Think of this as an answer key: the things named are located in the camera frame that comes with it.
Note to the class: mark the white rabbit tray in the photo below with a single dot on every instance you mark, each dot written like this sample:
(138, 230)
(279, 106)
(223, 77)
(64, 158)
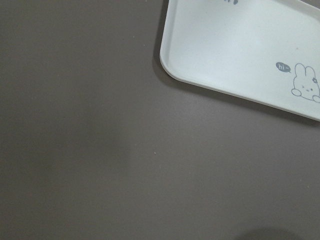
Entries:
(265, 51)

